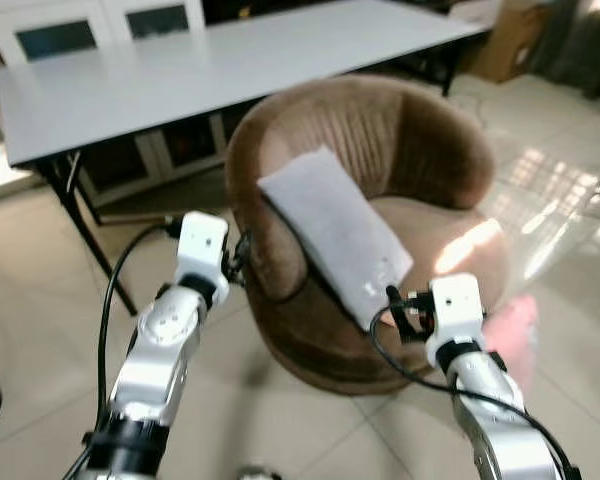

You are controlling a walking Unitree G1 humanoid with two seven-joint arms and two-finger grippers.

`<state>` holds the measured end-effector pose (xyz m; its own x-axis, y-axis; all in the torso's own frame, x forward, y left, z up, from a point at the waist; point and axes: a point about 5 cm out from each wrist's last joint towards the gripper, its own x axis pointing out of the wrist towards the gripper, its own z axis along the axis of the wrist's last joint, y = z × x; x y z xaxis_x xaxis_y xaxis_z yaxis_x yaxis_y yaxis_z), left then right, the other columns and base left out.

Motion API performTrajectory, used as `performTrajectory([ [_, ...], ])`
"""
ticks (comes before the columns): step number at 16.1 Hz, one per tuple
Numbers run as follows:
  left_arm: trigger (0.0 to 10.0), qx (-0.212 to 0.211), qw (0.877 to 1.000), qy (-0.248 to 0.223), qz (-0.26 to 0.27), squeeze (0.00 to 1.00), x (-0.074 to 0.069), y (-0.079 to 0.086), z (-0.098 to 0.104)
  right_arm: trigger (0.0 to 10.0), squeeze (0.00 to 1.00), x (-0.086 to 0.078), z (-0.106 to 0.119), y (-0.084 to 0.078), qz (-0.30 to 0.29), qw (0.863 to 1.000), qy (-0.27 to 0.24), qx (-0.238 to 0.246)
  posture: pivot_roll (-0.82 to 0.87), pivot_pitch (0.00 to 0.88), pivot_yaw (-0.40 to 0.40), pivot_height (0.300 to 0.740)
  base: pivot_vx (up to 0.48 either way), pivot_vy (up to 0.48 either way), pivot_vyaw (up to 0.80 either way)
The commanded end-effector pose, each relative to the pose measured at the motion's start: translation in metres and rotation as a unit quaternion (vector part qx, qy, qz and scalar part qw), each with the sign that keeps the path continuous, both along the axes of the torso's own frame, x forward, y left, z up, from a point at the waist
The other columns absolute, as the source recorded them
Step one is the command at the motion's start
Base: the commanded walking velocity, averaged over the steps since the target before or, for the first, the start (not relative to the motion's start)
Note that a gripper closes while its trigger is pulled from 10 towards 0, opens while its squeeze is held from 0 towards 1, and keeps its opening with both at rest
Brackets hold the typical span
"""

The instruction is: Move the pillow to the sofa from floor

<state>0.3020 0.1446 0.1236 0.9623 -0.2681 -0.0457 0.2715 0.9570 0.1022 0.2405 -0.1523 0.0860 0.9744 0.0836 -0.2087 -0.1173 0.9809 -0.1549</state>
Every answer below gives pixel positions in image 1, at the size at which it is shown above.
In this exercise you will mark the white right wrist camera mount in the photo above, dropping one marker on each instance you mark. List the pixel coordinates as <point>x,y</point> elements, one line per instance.
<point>456,305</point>

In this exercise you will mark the brown round velvet sofa chair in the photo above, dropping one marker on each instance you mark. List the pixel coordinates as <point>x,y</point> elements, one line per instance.
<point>380,130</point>

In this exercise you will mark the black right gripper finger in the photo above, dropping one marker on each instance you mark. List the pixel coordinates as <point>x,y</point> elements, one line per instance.
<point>393,300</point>
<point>404,332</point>

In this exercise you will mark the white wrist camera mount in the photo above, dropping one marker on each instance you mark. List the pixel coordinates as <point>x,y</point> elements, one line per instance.
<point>456,305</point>
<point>201,250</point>

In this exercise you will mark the pink pillow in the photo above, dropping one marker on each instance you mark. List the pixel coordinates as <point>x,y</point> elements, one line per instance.
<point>510,335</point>

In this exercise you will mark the dark grey curtain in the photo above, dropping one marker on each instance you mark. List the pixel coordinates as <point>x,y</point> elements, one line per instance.
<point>580,50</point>

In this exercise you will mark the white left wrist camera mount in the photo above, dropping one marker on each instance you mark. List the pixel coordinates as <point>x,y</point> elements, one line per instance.
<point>201,250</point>

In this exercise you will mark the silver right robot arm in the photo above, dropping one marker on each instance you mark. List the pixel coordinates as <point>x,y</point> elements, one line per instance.
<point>495,410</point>

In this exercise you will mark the white cabinet with glass doors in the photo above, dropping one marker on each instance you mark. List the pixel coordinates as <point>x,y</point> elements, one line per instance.
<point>55,30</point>

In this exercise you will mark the brown cardboard box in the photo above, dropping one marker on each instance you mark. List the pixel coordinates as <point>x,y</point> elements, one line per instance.
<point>510,45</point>

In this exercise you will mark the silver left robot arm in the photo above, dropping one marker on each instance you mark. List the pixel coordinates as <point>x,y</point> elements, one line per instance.
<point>160,350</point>

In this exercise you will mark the light grey rectangular pillow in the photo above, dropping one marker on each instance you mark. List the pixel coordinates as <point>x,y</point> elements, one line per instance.
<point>330,225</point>

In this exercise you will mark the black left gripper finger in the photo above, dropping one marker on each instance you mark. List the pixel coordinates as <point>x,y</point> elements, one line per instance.
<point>246,248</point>

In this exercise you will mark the white folding table black legs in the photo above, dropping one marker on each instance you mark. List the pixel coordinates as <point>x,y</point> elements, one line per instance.
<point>210,70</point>

